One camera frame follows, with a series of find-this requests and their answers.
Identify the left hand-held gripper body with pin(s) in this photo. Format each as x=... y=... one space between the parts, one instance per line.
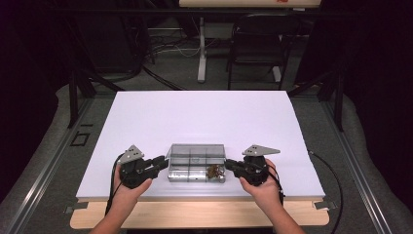
x=136 y=172

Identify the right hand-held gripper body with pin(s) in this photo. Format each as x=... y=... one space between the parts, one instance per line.
x=255 y=169

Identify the transparent grey compartment box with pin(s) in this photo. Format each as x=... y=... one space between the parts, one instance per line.
x=195 y=162

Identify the person's left hand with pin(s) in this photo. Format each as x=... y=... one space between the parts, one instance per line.
x=130 y=191

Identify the person's right hand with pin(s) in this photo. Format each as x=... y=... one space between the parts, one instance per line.
x=264 y=193

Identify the wooden table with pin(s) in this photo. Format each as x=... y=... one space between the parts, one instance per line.
x=201 y=214

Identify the black metal stand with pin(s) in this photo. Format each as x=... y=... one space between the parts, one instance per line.
x=338 y=97
x=74 y=97

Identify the white-legged wooden desk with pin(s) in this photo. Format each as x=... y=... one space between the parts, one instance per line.
x=202 y=48

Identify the black folding chair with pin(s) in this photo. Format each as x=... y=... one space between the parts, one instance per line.
x=259 y=42

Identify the grey table bracket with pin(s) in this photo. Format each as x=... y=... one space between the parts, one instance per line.
x=76 y=207
x=324 y=204

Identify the metal floor rail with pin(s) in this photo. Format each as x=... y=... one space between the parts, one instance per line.
x=42 y=175
x=360 y=175

